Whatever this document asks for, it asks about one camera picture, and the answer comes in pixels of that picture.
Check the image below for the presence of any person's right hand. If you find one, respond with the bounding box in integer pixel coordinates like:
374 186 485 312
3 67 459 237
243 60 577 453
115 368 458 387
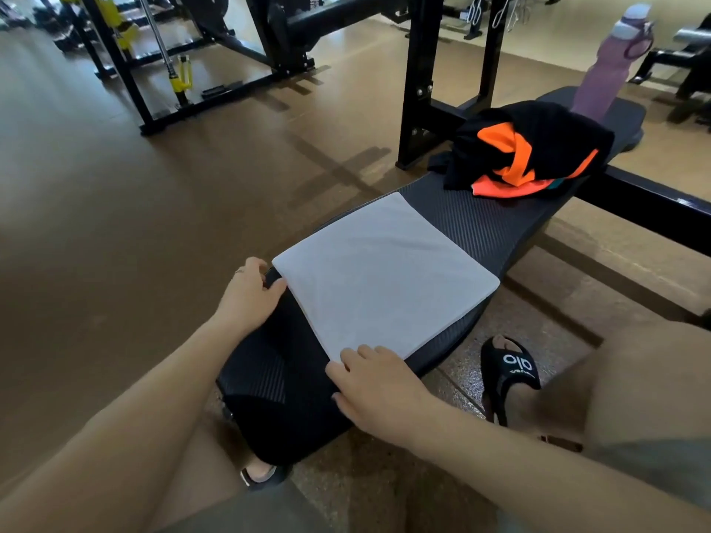
324 343 445 452

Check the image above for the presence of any person's left hand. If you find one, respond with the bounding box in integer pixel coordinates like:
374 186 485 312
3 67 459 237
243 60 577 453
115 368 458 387
213 256 288 339

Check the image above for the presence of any white towel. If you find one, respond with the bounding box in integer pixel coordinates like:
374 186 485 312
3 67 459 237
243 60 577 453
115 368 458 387
272 192 502 363

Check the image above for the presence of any black orange jacket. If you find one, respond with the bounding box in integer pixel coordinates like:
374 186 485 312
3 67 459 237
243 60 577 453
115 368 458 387
427 100 616 199

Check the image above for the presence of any pink water bottle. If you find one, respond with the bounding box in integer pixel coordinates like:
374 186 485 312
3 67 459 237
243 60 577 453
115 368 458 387
572 2 655 120

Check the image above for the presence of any person's left forearm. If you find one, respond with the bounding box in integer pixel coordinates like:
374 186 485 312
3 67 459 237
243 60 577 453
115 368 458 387
0 318 245 533

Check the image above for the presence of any person's right forearm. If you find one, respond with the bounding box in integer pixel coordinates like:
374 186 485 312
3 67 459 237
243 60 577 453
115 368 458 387
413 404 711 533

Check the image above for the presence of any person's left leg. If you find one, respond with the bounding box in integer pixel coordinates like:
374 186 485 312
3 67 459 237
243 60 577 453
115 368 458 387
155 421 273 528

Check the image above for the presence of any black right slipper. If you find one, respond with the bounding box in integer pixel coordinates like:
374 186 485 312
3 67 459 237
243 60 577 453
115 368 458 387
480 335 543 428

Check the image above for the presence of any black slipper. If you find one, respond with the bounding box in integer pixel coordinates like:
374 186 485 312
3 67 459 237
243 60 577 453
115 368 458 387
239 463 293 491
480 335 543 428

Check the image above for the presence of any black left slipper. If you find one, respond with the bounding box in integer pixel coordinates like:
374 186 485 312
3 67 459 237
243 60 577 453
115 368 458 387
239 463 293 491

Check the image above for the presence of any black ribbed bench pad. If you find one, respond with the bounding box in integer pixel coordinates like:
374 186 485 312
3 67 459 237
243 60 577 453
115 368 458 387
216 85 648 467

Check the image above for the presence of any yellow safety catch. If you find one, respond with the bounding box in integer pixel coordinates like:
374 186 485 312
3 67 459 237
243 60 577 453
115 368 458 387
169 53 194 95

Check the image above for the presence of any black power rack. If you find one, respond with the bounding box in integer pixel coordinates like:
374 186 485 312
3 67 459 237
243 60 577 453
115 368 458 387
77 0 423 137

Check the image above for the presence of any yellow black gym machine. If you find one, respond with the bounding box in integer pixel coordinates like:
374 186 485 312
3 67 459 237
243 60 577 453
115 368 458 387
55 0 141 53

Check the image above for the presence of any small black weight plate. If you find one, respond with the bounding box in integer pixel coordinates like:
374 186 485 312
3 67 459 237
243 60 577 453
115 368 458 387
619 127 647 155

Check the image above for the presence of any rack of black weight plates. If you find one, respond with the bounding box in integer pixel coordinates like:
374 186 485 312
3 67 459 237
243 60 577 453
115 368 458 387
630 13 711 128

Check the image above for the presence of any black steel bench frame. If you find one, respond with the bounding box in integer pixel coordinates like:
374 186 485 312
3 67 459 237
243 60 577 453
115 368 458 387
395 0 711 259

